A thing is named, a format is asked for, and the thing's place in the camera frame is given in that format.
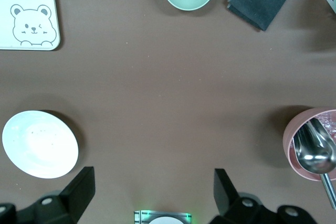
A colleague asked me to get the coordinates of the white round plate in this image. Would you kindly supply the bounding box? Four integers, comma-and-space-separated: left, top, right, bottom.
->
2, 110, 79, 179

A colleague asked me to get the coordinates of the pink bowl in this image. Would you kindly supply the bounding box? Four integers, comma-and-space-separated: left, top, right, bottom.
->
282, 106, 336, 182

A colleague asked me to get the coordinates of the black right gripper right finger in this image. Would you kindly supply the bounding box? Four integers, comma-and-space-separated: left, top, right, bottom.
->
213, 168, 241, 218

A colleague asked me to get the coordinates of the metal scoop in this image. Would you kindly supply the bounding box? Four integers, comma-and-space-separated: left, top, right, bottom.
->
293, 118, 336, 210

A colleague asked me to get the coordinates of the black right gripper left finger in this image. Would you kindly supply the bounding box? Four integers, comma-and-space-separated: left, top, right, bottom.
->
59, 166, 96, 224

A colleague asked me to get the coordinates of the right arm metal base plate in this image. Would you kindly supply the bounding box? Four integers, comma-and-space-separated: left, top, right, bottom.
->
133, 210, 193, 224

